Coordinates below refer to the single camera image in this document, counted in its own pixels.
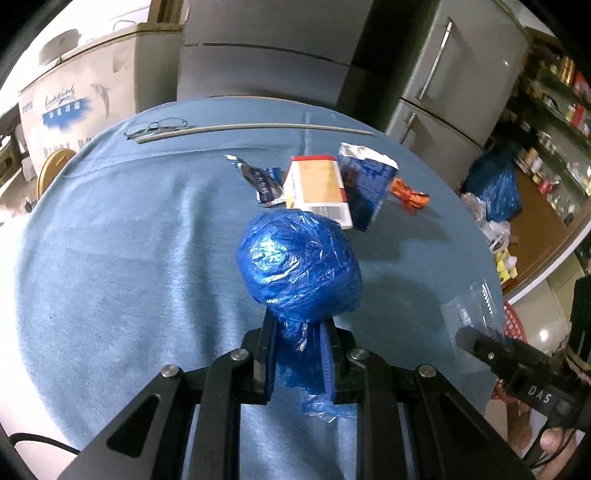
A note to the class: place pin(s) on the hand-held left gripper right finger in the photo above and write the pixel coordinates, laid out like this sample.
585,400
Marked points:
330,364

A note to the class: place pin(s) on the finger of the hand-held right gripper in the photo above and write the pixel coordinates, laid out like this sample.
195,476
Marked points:
485,348

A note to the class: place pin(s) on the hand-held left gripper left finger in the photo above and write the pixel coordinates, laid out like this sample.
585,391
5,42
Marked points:
265,350

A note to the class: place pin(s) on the red plastic basket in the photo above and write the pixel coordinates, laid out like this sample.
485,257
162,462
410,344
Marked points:
515,323

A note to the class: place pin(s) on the clear plastic packaging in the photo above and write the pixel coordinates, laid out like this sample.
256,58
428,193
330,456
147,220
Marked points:
471,309

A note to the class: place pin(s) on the balled blue plastic bag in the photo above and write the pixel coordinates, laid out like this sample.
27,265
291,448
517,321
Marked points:
295,263

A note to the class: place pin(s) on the blue foil wrapper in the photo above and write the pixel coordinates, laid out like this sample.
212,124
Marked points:
265,184

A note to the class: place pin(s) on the orange and white carton box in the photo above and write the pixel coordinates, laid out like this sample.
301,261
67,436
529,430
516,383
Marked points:
314,184

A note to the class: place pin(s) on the orange wrapper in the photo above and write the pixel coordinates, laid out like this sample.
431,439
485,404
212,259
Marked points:
406,194

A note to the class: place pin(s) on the blue and white paper carton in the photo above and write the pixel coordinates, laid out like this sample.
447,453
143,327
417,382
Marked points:
369,184

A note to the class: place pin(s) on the person's right hand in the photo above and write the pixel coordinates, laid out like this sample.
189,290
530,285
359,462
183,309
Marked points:
521,431

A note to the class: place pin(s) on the yellow shopping bag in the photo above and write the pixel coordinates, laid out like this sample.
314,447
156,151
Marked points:
503,267

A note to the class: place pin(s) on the white plastic bags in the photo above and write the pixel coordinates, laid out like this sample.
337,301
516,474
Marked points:
496,230

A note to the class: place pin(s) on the blue tablecloth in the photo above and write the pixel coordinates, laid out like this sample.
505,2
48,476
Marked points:
138,277

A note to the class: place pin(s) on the large blue plastic bag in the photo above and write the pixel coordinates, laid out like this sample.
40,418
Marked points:
498,184

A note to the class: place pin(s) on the long thin stick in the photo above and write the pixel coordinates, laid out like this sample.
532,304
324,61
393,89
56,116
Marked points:
277,125

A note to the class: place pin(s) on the shelf of packaged goods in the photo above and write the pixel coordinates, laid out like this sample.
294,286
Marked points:
554,115

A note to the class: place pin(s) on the eyeglasses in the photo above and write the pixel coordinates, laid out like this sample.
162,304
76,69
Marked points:
130,134

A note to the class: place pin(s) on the round wooden board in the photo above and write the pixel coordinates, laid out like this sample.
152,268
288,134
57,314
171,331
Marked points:
51,170

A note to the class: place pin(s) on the silver refrigerator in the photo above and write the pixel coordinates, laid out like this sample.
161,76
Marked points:
461,69

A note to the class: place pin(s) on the grey refrigerator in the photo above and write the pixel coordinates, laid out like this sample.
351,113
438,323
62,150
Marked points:
258,69

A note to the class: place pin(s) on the white chest freezer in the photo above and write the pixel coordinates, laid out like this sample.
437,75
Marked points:
83,92

